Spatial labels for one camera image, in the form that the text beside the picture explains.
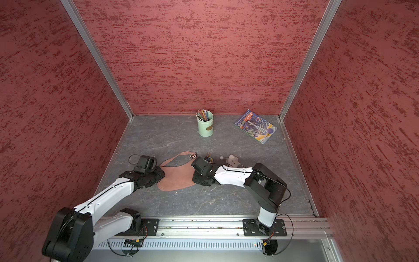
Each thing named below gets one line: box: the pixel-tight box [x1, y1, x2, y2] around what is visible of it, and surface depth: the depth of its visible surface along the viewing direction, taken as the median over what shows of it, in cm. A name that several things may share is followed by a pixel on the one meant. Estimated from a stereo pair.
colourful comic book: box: [233, 109, 278, 145], surface depth 116 cm
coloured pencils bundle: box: [195, 108, 209, 122], surface depth 105 cm
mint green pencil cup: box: [196, 110, 214, 138], surface depth 105 cm
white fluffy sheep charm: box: [219, 154, 242, 168], surface depth 96 cm
